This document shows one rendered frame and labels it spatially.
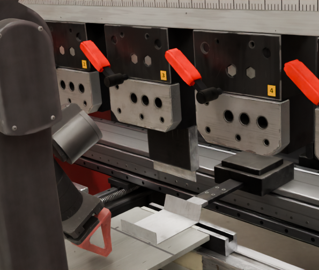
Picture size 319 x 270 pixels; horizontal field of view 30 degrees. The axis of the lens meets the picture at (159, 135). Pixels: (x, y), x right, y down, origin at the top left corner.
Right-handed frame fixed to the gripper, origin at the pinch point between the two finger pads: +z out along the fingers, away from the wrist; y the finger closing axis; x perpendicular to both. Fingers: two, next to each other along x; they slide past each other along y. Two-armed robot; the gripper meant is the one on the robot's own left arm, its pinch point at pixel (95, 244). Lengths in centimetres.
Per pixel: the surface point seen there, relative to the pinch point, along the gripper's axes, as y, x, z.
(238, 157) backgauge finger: 5.3, -36.1, 19.2
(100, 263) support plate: -0.8, 1.4, 2.6
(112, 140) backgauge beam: 49, -35, 25
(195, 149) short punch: -3.5, -22.0, 0.2
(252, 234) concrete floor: 105, -100, 173
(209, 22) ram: -11.5, -28.6, -20.9
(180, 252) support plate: -7.8, -7.7, 7.8
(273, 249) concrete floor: 88, -95, 170
